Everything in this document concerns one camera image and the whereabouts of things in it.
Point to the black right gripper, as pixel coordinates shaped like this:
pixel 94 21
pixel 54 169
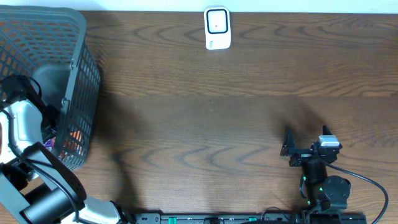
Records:
pixel 289 149

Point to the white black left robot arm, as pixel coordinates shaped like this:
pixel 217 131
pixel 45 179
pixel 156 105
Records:
pixel 36 187

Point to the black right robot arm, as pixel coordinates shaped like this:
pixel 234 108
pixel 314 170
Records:
pixel 325 193

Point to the grey plastic mesh basket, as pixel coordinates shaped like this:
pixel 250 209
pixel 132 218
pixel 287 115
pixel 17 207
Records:
pixel 48 44

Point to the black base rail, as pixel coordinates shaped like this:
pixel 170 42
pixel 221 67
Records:
pixel 268 217

